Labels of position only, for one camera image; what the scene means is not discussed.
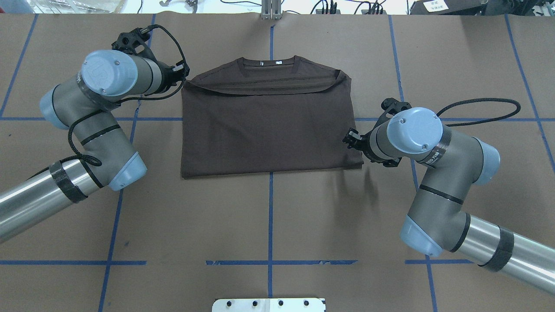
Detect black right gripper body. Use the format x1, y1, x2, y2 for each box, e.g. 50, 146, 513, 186
342, 128, 401, 167

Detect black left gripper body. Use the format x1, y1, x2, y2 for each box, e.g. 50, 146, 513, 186
163, 63, 190, 93

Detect dark brown t-shirt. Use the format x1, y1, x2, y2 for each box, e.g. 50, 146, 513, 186
180, 55, 363, 179

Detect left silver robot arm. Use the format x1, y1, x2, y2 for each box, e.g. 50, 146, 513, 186
1, 50, 189, 243

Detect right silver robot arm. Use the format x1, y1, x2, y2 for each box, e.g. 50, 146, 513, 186
343, 107, 555, 295

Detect white mounting plate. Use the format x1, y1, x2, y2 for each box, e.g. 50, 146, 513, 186
211, 298, 326, 312

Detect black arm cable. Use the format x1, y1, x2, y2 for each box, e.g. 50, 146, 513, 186
28, 25, 191, 180
436, 98, 521, 128

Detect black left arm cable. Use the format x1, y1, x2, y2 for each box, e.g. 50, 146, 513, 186
28, 25, 191, 180

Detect aluminium frame post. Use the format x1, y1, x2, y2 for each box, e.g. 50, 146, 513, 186
261, 0, 283, 20

